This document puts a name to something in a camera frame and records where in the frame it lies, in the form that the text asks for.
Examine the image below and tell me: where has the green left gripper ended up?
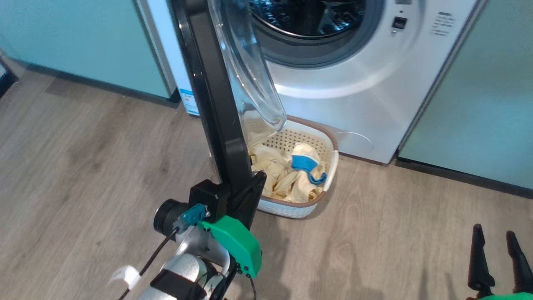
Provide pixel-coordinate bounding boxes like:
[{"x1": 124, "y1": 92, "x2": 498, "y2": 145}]
[{"x1": 197, "y1": 170, "x2": 267, "y2": 278}]

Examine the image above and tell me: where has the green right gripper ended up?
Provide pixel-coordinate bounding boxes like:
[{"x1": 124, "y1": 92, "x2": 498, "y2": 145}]
[{"x1": 467, "y1": 224, "x2": 533, "y2": 300}]

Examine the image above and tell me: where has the cream bear print garment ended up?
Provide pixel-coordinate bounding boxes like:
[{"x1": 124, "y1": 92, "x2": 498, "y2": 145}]
[{"x1": 249, "y1": 144, "x2": 301, "y2": 201}]

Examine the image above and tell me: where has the cream garment blue trim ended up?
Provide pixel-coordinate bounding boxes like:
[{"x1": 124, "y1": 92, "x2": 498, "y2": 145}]
[{"x1": 283, "y1": 142, "x2": 328, "y2": 204}]

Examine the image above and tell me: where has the black washing machine door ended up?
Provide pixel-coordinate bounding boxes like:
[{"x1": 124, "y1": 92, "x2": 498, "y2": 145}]
[{"x1": 171, "y1": 0, "x2": 288, "y2": 209}]

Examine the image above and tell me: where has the white front-load washing machine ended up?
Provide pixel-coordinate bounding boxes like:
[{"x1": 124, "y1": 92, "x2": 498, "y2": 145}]
[{"x1": 146, "y1": 0, "x2": 488, "y2": 165}]

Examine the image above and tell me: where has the perforated steel washer drum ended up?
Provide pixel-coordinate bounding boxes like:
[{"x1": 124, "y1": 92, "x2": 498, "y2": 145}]
[{"x1": 249, "y1": 0, "x2": 368, "y2": 40}]

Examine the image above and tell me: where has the white laundry basket brown rim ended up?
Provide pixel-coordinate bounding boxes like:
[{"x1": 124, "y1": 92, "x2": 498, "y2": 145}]
[{"x1": 248, "y1": 116, "x2": 339, "y2": 220}]

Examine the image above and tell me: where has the blue energy label sticker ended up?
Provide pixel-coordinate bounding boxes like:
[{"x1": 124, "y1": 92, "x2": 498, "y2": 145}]
[{"x1": 180, "y1": 88, "x2": 201, "y2": 117}]

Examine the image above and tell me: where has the pale green tall cabinet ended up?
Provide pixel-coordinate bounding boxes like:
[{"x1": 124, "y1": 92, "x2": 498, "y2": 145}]
[{"x1": 398, "y1": 0, "x2": 533, "y2": 190}]

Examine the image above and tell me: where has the pale green cabinet grey panel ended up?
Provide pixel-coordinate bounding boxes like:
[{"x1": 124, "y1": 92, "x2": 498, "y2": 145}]
[{"x1": 0, "y1": 0, "x2": 182, "y2": 105}]

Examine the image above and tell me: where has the blue cable connector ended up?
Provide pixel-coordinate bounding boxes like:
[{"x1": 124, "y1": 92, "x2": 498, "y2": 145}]
[{"x1": 172, "y1": 203, "x2": 209, "y2": 232}]

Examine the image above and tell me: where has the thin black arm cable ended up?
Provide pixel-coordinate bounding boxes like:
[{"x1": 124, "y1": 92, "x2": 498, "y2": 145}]
[{"x1": 118, "y1": 228, "x2": 180, "y2": 300}]

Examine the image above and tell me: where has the white cable tag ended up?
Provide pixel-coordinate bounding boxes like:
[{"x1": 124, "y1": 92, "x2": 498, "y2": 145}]
[{"x1": 110, "y1": 265, "x2": 142, "y2": 290}]

